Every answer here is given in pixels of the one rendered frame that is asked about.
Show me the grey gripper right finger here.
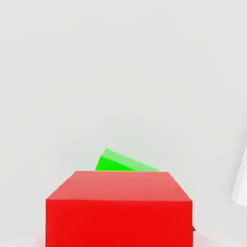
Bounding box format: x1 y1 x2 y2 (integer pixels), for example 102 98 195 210
192 225 215 247

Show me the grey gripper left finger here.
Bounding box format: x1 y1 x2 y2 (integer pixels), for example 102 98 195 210
28 235 46 247

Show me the small red cube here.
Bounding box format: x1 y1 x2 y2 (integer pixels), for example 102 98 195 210
45 170 193 247

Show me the small green cube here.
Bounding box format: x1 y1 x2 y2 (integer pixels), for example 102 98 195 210
95 148 160 172

